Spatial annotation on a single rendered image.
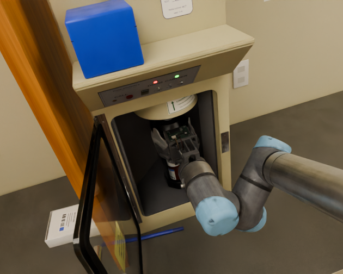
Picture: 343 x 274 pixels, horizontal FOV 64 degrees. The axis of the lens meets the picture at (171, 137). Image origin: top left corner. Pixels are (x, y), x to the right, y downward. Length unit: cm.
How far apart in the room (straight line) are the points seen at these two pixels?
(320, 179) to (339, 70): 111
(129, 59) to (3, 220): 88
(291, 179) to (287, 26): 85
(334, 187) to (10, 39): 51
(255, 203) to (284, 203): 35
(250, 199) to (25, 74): 48
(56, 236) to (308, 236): 75
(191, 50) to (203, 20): 12
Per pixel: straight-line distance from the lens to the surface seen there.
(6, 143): 119
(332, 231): 93
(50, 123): 53
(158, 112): 67
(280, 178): 55
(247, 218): 63
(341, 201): 45
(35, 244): 105
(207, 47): 50
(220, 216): 53
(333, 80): 156
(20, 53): 48
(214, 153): 82
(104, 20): 45
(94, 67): 46
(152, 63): 47
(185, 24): 59
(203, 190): 56
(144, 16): 56
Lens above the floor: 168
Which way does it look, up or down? 36 degrees down
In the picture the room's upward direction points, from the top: 11 degrees counter-clockwise
